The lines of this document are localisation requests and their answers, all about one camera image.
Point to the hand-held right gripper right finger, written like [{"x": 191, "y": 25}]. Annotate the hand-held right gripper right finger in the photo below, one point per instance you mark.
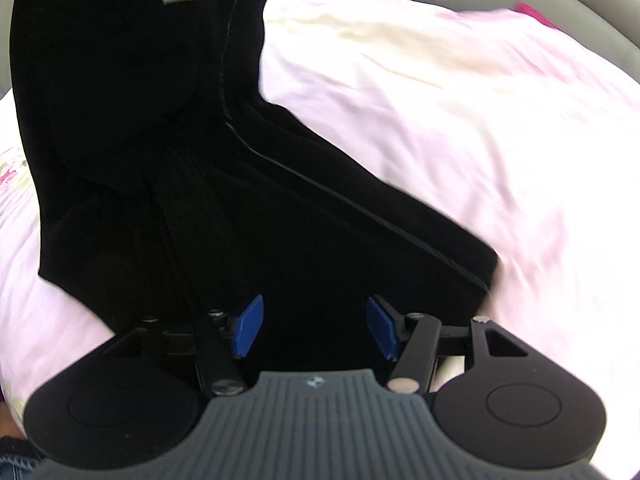
[{"x": 382, "y": 327}]

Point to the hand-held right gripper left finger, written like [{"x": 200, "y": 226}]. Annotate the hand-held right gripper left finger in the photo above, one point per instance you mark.
[{"x": 248, "y": 327}]

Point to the black pants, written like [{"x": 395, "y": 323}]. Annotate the black pants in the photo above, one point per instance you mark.
[{"x": 150, "y": 160}]

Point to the pink floral blanket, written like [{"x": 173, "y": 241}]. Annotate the pink floral blanket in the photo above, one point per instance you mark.
[{"x": 425, "y": 110}]

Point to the magenta cloth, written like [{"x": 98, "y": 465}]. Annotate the magenta cloth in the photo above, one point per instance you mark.
[{"x": 539, "y": 16}]

